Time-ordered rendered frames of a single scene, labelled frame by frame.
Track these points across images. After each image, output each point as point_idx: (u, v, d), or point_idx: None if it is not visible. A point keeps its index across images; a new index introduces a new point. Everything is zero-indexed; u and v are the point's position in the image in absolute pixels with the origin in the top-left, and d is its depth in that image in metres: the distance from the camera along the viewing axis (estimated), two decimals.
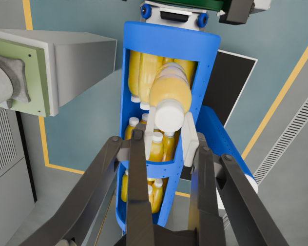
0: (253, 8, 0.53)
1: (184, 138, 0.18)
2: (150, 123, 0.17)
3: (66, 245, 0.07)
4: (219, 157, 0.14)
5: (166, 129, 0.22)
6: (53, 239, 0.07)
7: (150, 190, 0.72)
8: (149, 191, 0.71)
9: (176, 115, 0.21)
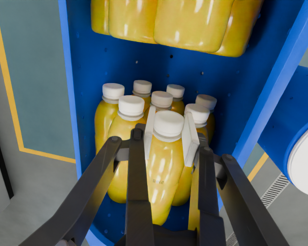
0: None
1: (185, 138, 0.18)
2: (149, 123, 0.17)
3: (65, 245, 0.07)
4: (220, 157, 0.14)
5: None
6: (53, 239, 0.07)
7: (178, 121, 0.20)
8: (175, 123, 0.19)
9: None
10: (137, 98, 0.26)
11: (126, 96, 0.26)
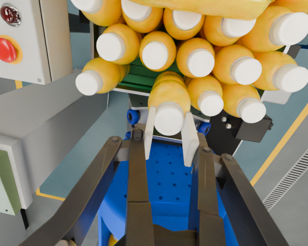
0: (270, 127, 0.41)
1: (184, 138, 0.18)
2: (149, 123, 0.17)
3: (66, 245, 0.07)
4: (220, 157, 0.14)
5: (107, 57, 0.26)
6: (53, 239, 0.07)
7: (175, 130, 0.21)
8: (171, 133, 0.21)
9: (113, 42, 0.24)
10: None
11: None
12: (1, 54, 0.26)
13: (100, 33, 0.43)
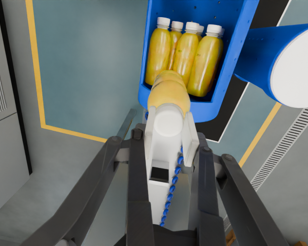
0: None
1: (185, 138, 0.18)
2: (149, 123, 0.17)
3: (66, 245, 0.07)
4: (220, 157, 0.14)
5: None
6: (53, 239, 0.07)
7: None
8: None
9: None
10: (175, 120, 0.20)
11: (161, 116, 0.20)
12: None
13: None
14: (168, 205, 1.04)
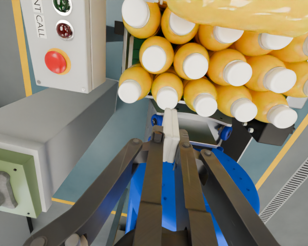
0: (291, 131, 0.42)
1: None
2: (167, 126, 0.17)
3: (77, 239, 0.07)
4: (199, 153, 0.15)
5: (151, 69, 0.27)
6: (67, 232, 0.07)
7: (210, 112, 0.30)
8: (207, 115, 0.30)
9: (159, 55, 0.26)
10: (171, 97, 0.30)
11: (162, 94, 0.29)
12: (52, 66, 0.28)
13: None
14: None
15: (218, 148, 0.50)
